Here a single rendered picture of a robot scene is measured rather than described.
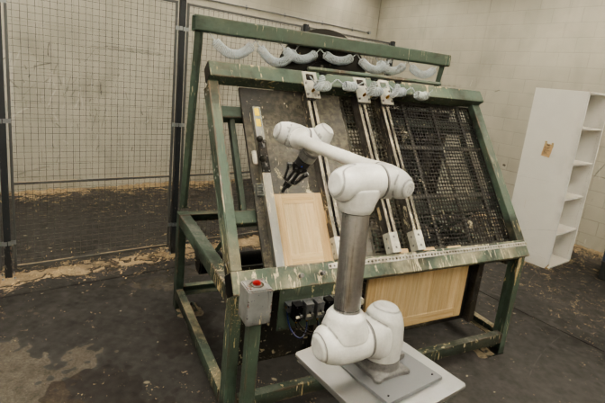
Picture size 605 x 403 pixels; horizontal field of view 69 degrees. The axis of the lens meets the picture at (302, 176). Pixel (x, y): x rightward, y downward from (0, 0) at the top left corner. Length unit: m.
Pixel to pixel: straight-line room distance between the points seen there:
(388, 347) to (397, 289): 1.33
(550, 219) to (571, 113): 1.22
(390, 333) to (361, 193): 0.58
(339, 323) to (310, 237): 0.90
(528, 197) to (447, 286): 2.69
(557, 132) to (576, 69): 1.70
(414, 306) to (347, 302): 1.68
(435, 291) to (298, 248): 1.30
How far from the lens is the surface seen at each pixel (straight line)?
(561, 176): 5.75
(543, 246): 5.92
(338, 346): 1.69
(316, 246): 2.49
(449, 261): 3.00
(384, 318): 1.80
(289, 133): 1.97
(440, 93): 3.50
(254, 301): 2.06
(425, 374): 2.01
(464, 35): 8.21
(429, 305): 3.42
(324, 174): 2.60
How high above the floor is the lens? 1.87
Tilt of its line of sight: 13 degrees down
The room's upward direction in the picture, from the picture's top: 6 degrees clockwise
